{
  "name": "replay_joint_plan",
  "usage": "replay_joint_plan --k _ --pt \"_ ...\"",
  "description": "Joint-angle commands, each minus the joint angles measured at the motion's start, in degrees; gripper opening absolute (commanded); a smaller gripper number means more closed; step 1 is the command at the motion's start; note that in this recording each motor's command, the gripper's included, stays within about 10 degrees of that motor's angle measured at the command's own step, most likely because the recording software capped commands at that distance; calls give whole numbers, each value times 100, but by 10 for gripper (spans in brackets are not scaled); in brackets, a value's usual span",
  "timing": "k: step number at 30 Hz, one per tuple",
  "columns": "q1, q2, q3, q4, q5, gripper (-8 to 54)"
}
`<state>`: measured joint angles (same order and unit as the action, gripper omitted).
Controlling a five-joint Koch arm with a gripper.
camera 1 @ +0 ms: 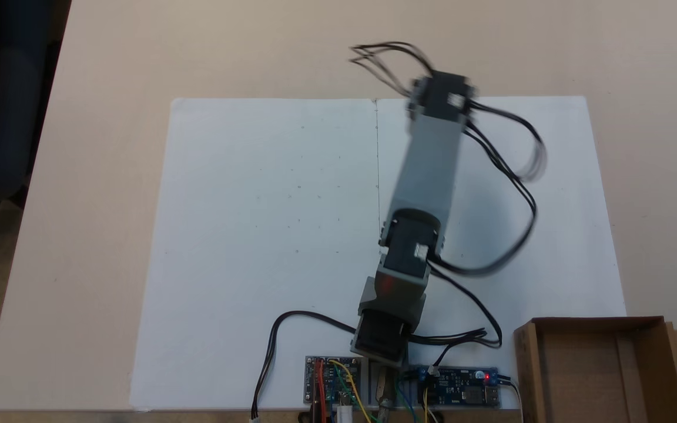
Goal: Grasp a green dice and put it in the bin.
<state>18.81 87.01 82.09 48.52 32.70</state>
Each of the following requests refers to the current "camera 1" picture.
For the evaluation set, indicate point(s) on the grey black Koch robot arm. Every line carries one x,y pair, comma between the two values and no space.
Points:
429,164

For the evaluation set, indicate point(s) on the white paper sheet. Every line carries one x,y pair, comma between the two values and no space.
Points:
567,247
227,235

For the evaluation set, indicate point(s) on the white usb plug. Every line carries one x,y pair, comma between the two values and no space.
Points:
345,414

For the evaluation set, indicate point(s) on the blue power converter board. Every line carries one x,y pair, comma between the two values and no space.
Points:
459,388

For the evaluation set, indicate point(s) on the brown cardboard box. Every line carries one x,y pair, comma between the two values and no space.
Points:
597,370

